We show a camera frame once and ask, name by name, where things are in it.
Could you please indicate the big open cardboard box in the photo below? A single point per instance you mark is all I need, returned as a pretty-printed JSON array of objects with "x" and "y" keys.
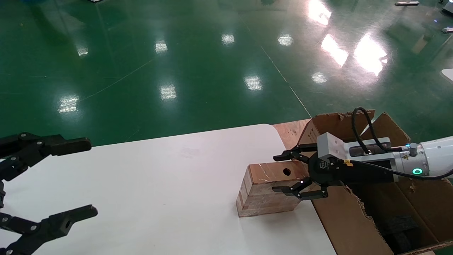
[{"x": 347, "y": 226}]

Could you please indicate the white curved floor object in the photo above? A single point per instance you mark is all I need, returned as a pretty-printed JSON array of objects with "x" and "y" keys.
[{"x": 447, "y": 75}]

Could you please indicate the wooden block with hole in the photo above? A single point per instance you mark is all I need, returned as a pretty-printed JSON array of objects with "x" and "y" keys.
[{"x": 269, "y": 198}]

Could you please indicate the brown wooden platform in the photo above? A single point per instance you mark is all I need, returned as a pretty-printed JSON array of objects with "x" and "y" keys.
[{"x": 288, "y": 132}]

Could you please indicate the grey camera mounting bracket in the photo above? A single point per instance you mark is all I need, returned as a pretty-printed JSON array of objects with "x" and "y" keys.
[{"x": 371, "y": 147}]

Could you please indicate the black foam block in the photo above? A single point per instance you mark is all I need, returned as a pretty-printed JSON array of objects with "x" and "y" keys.
[{"x": 401, "y": 230}]

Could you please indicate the small white floor object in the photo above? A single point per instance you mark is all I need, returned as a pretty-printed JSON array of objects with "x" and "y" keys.
[{"x": 447, "y": 30}]

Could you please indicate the flat grey floor object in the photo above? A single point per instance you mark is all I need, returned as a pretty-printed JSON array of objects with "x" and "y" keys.
[{"x": 407, "y": 3}]

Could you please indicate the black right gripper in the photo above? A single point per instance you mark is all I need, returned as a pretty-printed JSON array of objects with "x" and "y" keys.
[{"x": 354, "y": 171}]

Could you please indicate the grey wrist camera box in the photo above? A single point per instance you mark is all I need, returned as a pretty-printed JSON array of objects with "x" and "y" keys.
[{"x": 331, "y": 148}]

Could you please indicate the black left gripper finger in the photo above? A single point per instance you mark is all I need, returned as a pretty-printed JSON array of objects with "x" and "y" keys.
[
  {"x": 60, "y": 223},
  {"x": 60, "y": 146}
]

